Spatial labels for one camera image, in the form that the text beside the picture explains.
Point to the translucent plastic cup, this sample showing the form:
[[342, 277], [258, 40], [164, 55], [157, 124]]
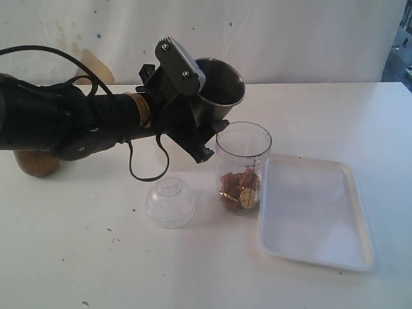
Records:
[[179, 159]]

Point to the clear graduated shaker body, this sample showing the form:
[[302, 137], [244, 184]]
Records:
[[243, 145]]

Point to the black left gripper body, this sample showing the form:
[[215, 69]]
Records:
[[170, 113]]

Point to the stainless steel cup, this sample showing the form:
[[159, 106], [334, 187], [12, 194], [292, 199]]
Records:
[[224, 88]]

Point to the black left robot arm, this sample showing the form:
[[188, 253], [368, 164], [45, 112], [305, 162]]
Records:
[[70, 125]]

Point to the white plastic tray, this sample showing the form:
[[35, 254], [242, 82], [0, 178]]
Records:
[[312, 212]]

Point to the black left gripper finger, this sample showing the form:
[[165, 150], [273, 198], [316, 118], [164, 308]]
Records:
[[183, 71], [209, 128]]

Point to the clear shaker lid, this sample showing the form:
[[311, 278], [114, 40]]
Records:
[[170, 202]]

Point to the wood pieces and gold coin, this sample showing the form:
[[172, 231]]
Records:
[[240, 192]]

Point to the brown wooden cup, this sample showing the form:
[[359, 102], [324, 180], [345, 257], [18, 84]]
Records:
[[36, 163]]

